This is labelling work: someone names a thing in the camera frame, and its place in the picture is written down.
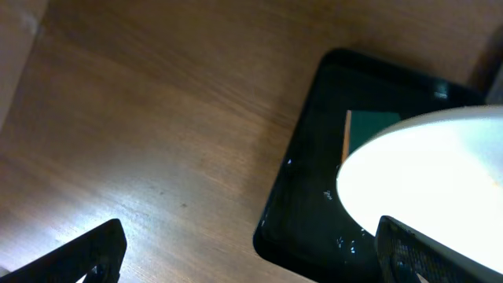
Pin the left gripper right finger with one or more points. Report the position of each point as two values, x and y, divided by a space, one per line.
406 255

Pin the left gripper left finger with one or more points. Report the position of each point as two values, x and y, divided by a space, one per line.
96 256

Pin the cream plate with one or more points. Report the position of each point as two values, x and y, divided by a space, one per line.
439 173

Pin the green and pink sponge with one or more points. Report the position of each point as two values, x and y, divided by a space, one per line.
360 126

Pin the black rectangular tray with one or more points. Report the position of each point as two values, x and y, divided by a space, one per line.
304 227

